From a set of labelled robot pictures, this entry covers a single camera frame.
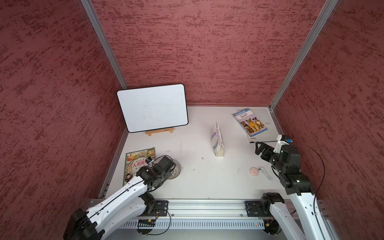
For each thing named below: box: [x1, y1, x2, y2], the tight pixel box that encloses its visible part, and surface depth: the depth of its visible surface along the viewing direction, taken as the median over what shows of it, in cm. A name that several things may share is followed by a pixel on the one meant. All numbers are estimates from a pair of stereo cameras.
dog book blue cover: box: [233, 108, 268, 137], surface depth 109 cm
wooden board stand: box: [145, 127, 174, 137], surface depth 102 cm
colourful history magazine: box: [123, 147, 156, 187], surface depth 94 cm
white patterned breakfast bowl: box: [168, 159, 182, 180], surface depth 86 cm
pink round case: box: [249, 167, 259, 177], surface depth 88 cm
